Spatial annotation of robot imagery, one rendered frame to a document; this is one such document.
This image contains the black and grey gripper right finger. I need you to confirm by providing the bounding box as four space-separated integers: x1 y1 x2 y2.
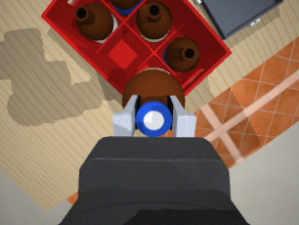
167 96 196 137

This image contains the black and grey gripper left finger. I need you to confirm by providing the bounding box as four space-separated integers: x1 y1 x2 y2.
112 95 141 137

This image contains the red bottle crate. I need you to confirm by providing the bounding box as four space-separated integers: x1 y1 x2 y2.
41 0 232 97

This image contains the dark grey rectangular tray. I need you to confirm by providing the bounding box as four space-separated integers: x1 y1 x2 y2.
200 0 284 40

